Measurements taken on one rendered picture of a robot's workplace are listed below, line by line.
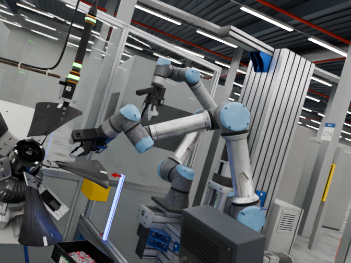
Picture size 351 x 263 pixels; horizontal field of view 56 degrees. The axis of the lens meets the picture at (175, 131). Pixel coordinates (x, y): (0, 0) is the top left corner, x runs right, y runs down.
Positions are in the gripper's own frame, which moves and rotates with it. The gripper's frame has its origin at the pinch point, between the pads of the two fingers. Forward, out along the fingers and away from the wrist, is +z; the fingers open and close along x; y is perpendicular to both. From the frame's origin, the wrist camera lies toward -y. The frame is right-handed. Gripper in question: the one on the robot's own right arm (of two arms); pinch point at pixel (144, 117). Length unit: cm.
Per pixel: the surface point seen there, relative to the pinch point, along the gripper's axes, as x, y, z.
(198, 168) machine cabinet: 174, 193, 43
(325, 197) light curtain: 172, 503, 46
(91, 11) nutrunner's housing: -26, -52, -35
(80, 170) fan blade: -29, -38, 29
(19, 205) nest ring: -20, -56, 51
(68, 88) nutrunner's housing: -26, -52, -2
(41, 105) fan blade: 0, -55, 8
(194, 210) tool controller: -85, -19, 24
